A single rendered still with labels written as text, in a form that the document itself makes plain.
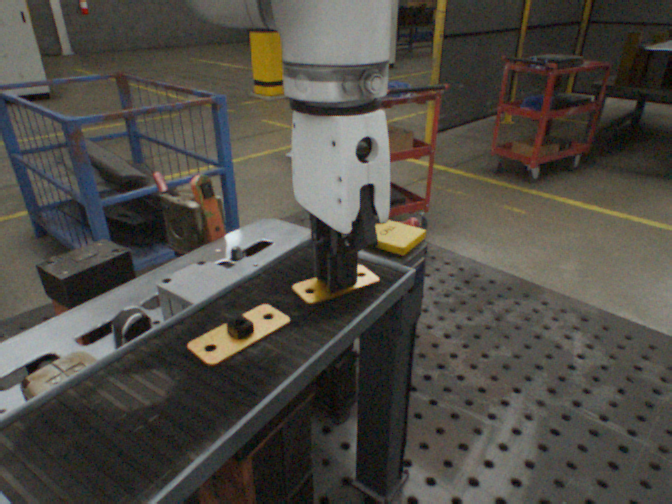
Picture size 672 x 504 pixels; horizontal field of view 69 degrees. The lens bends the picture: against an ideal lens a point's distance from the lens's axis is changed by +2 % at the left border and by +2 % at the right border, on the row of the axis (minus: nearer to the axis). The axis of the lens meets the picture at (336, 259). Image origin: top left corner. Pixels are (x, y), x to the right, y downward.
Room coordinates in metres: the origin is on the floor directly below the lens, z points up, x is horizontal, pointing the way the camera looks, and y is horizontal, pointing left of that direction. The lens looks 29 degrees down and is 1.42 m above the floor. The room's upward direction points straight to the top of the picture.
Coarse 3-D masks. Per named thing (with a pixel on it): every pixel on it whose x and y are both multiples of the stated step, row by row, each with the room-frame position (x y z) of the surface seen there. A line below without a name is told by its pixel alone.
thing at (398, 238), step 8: (384, 224) 0.55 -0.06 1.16; (392, 224) 0.56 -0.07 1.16; (400, 224) 0.56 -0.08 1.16; (384, 232) 0.53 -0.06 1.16; (392, 232) 0.53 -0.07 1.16; (400, 232) 0.53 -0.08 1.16; (408, 232) 0.53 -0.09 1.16; (416, 232) 0.53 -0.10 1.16; (424, 232) 0.54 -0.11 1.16; (384, 240) 0.51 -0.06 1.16; (392, 240) 0.51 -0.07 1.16; (400, 240) 0.51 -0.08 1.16; (408, 240) 0.51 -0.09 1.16; (416, 240) 0.52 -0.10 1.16; (384, 248) 0.51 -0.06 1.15; (392, 248) 0.50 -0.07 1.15; (400, 248) 0.49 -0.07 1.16; (408, 248) 0.50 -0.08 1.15
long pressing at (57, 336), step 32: (256, 224) 0.90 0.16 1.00; (288, 224) 0.90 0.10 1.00; (192, 256) 0.76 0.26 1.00; (224, 256) 0.76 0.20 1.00; (256, 256) 0.76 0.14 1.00; (128, 288) 0.66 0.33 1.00; (64, 320) 0.57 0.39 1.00; (96, 320) 0.57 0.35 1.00; (160, 320) 0.57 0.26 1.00; (0, 352) 0.50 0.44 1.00; (32, 352) 0.50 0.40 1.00; (64, 352) 0.50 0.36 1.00; (96, 352) 0.50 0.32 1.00; (0, 416) 0.39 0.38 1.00
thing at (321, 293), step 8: (360, 272) 0.43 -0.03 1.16; (368, 272) 0.43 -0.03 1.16; (312, 280) 0.41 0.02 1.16; (320, 280) 0.41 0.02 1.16; (360, 280) 0.41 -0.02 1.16; (368, 280) 0.41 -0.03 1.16; (376, 280) 0.41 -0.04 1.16; (296, 288) 0.40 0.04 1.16; (304, 288) 0.40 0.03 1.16; (312, 288) 0.40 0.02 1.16; (320, 288) 0.40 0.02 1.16; (344, 288) 0.40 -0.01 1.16; (352, 288) 0.40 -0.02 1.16; (360, 288) 0.40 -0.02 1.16; (304, 296) 0.38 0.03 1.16; (312, 296) 0.38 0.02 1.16; (320, 296) 0.38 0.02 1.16; (328, 296) 0.38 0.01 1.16; (336, 296) 0.39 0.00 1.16; (312, 304) 0.37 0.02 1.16
